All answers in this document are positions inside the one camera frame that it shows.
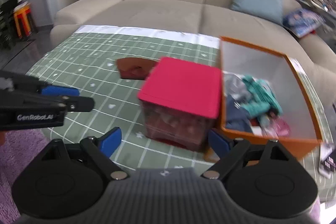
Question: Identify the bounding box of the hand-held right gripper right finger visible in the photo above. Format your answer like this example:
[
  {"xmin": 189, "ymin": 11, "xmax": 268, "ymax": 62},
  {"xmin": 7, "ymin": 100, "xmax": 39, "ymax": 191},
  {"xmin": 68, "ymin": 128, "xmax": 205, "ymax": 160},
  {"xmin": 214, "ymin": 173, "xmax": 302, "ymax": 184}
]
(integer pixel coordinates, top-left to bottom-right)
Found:
[{"xmin": 201, "ymin": 129, "xmax": 298, "ymax": 180}]

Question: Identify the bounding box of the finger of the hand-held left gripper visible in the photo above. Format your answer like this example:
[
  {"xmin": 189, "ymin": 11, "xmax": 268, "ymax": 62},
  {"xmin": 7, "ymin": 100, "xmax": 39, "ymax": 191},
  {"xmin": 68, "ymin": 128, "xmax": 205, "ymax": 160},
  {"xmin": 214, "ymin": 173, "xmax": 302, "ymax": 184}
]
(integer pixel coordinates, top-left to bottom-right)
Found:
[
  {"xmin": 24, "ymin": 97, "xmax": 95, "ymax": 112},
  {"xmin": 10, "ymin": 73, "xmax": 80, "ymax": 96}
]

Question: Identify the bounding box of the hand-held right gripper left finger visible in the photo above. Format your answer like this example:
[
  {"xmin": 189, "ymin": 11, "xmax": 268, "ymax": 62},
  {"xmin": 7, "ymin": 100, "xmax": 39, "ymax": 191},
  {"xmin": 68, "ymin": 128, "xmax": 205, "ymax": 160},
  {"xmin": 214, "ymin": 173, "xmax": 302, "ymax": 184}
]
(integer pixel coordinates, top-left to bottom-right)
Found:
[{"xmin": 39, "ymin": 127, "xmax": 130, "ymax": 180}]

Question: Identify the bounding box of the navy cloth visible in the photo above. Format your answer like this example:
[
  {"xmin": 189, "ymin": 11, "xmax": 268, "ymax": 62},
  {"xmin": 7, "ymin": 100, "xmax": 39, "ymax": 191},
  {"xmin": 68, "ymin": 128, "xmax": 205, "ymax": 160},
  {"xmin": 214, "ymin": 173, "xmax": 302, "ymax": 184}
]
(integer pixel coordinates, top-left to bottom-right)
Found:
[{"xmin": 225, "ymin": 95, "xmax": 252, "ymax": 133}]

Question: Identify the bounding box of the teal fluffy sock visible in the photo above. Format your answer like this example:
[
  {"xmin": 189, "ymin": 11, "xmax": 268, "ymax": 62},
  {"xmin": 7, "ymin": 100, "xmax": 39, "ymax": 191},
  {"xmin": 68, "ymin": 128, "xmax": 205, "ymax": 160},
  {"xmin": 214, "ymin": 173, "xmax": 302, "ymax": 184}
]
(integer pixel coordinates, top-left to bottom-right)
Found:
[{"xmin": 240, "ymin": 101, "xmax": 273, "ymax": 125}]

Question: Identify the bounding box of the silver cloth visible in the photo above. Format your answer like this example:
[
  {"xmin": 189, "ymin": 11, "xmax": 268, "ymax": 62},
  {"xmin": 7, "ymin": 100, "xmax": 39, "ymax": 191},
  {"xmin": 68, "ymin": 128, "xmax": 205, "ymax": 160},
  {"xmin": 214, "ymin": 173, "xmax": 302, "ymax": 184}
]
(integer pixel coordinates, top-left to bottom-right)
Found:
[{"xmin": 223, "ymin": 73, "xmax": 252, "ymax": 104}]

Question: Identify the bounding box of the teal knitted sock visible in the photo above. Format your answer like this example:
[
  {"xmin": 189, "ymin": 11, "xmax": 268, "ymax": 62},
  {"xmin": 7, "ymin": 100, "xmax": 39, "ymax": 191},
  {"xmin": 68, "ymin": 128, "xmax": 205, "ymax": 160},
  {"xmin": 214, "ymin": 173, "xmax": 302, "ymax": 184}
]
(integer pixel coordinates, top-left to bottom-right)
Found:
[{"xmin": 241, "ymin": 76, "xmax": 283, "ymax": 115}]

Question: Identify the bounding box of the red lidded drawer box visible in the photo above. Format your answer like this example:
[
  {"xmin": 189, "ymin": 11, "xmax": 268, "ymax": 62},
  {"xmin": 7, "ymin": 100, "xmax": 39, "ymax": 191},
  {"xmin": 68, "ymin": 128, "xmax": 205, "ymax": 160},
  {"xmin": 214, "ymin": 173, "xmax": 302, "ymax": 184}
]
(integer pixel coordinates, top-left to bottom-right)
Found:
[{"xmin": 138, "ymin": 56, "xmax": 223, "ymax": 152}]

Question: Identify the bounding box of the orange box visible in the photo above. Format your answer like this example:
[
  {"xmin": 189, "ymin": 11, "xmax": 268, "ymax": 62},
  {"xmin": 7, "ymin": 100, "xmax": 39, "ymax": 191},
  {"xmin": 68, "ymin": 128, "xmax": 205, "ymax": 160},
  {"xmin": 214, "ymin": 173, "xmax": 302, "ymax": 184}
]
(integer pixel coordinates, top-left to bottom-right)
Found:
[{"xmin": 205, "ymin": 35, "xmax": 324, "ymax": 162}]

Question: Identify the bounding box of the purple rug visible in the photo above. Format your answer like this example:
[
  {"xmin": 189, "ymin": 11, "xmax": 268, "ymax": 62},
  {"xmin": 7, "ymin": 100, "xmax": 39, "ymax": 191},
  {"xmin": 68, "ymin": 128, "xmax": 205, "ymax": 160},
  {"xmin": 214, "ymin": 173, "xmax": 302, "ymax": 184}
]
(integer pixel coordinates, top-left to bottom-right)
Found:
[{"xmin": 0, "ymin": 130, "xmax": 61, "ymax": 224}]

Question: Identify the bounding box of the green checked cloth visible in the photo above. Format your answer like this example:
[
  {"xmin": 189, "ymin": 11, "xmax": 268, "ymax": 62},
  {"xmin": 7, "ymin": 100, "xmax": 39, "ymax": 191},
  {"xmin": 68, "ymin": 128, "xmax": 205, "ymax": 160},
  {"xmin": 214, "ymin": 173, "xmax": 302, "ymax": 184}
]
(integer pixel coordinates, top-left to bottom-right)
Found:
[{"xmin": 25, "ymin": 25, "xmax": 336, "ymax": 210}]

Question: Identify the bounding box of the magenta patterned cloth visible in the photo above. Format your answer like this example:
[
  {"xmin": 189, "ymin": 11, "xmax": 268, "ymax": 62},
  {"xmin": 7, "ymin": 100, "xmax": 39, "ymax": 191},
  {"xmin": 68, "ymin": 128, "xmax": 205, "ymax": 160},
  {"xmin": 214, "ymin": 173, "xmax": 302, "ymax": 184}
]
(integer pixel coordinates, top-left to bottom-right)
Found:
[{"xmin": 265, "ymin": 116, "xmax": 291, "ymax": 137}]

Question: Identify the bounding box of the brown cloth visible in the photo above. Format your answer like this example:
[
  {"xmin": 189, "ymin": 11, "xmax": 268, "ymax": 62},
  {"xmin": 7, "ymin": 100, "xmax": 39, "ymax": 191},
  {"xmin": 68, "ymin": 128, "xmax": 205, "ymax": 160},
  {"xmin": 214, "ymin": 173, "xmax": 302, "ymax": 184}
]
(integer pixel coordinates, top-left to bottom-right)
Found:
[{"xmin": 116, "ymin": 57, "xmax": 158, "ymax": 81}]

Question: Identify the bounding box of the black rack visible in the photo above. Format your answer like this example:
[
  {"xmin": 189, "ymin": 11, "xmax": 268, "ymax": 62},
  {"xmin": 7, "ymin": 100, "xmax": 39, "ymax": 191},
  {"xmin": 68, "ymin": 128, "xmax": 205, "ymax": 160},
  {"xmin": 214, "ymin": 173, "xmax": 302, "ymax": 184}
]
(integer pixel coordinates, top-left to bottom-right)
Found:
[{"xmin": 0, "ymin": 0, "xmax": 27, "ymax": 50}]

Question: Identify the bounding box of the orange stool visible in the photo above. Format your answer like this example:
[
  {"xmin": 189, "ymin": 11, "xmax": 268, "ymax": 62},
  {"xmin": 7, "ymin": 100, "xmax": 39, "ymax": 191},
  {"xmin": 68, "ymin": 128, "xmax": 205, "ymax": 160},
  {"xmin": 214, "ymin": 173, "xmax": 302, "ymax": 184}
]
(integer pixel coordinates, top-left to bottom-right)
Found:
[{"xmin": 13, "ymin": 3, "xmax": 35, "ymax": 39}]

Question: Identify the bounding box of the beige sofa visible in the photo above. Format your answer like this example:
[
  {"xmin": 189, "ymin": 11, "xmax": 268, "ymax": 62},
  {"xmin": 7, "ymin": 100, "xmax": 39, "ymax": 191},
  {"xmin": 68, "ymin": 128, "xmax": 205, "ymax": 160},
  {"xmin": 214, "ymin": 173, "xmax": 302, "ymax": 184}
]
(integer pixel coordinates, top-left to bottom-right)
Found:
[{"xmin": 50, "ymin": 0, "xmax": 336, "ymax": 102}]

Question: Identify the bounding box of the blue printed magazine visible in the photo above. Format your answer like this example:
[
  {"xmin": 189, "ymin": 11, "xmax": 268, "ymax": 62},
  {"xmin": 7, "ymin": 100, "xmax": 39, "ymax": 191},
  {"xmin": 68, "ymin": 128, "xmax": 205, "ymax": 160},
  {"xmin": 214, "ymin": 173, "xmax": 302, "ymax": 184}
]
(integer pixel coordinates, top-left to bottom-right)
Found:
[{"xmin": 283, "ymin": 9, "xmax": 325, "ymax": 39}]

